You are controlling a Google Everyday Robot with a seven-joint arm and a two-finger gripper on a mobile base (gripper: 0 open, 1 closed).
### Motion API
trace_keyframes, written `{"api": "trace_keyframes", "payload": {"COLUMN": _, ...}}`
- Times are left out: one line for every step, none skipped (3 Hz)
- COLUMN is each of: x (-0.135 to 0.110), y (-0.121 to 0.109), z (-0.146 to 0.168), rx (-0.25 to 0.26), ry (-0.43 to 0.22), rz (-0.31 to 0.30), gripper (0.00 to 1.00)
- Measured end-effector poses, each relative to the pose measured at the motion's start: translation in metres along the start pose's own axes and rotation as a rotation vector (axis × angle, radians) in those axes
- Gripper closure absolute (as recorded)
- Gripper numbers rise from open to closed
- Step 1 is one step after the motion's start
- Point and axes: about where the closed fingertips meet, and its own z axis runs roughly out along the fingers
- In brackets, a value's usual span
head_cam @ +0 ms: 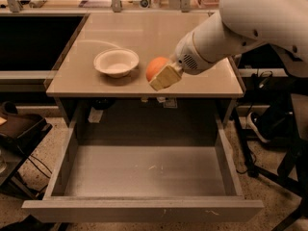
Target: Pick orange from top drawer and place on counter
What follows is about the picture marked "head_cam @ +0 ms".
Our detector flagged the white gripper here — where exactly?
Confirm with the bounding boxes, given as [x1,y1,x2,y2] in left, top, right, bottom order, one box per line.
[149,32,214,90]

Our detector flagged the orange fruit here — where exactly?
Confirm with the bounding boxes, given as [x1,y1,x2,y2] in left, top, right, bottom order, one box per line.
[145,57,168,81]

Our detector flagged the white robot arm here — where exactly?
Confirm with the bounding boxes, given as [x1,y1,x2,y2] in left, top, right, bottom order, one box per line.
[146,0,308,90]

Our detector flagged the grey counter cabinet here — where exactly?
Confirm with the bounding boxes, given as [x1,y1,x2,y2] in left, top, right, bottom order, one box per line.
[47,11,244,122]

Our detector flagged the open grey top drawer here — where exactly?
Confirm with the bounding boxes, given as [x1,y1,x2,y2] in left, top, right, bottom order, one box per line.
[22,107,263,222]

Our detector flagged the white paper bowl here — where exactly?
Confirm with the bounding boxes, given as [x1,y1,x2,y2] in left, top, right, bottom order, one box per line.
[93,48,140,78]

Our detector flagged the black and white shoe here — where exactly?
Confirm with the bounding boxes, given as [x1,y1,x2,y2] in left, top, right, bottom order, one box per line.
[246,112,270,143]

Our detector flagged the black stand legs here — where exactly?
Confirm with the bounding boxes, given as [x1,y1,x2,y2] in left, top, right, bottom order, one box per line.
[232,90,308,231]

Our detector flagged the black side cart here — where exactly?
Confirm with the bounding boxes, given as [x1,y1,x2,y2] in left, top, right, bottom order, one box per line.
[0,102,52,199]

